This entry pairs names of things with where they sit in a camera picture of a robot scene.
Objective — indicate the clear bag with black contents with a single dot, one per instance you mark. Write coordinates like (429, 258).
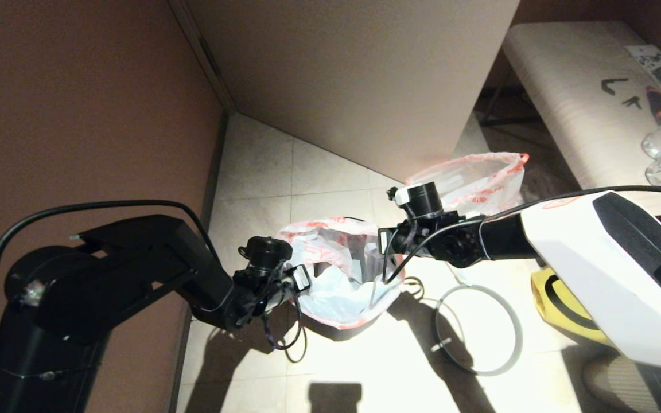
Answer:
(548, 183)

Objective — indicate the small black allen key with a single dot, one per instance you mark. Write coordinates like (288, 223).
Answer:
(632, 102)

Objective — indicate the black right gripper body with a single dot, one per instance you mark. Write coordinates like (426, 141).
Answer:
(445, 241)

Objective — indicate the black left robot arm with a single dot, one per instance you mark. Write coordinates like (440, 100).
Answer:
(107, 281)

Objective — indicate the beige door panel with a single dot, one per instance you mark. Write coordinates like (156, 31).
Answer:
(353, 86)

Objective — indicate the printed paper leaflet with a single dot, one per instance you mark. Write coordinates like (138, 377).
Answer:
(652, 59)

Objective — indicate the light wood grain table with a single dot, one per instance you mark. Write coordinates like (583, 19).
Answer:
(571, 115)

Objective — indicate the red black screwdriver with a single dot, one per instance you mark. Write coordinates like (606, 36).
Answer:
(657, 106)

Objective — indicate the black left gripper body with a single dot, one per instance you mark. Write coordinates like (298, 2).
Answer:
(261, 289)

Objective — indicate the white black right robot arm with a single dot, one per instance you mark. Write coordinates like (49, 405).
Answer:
(594, 269)

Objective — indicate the black cylindrical wrist motor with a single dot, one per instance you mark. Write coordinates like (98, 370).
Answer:
(264, 255)

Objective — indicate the large black allen key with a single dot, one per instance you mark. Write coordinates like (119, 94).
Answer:
(610, 88)

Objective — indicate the yellow fabric tote bag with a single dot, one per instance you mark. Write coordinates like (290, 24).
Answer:
(543, 292)

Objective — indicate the black cylindrical wrist camera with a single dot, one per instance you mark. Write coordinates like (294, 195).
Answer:
(422, 201)

